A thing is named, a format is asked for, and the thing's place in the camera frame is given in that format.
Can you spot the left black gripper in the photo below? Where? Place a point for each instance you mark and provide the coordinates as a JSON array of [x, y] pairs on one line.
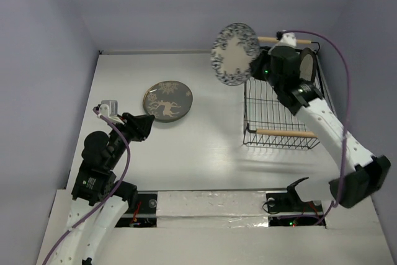
[[139, 125]]

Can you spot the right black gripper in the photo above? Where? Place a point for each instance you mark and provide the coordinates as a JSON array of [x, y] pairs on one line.
[[258, 65]]

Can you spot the blue floral white plate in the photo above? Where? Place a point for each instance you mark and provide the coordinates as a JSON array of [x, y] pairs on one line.
[[235, 47]]

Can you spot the grey patterned plate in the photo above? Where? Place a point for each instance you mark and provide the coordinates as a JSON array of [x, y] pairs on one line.
[[168, 101]]

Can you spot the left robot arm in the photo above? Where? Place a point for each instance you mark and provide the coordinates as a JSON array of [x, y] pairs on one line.
[[99, 198]]

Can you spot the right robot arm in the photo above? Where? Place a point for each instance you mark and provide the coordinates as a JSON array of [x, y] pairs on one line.
[[361, 172]]

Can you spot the dark rimmed plate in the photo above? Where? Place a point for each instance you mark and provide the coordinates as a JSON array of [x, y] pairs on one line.
[[308, 65]]

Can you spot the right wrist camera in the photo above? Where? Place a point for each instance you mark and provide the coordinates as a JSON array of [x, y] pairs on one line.
[[286, 39]]

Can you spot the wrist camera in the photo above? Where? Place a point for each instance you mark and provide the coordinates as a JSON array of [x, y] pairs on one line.
[[109, 110], [286, 39]]

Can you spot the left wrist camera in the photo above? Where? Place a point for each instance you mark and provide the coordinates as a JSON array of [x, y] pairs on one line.
[[109, 110]]

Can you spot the black wire dish rack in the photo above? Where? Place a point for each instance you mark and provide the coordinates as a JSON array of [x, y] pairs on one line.
[[268, 123]]

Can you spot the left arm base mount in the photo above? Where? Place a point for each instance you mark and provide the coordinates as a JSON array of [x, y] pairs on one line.
[[146, 204]]

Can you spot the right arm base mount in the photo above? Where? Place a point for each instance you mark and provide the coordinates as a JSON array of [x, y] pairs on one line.
[[286, 200]]

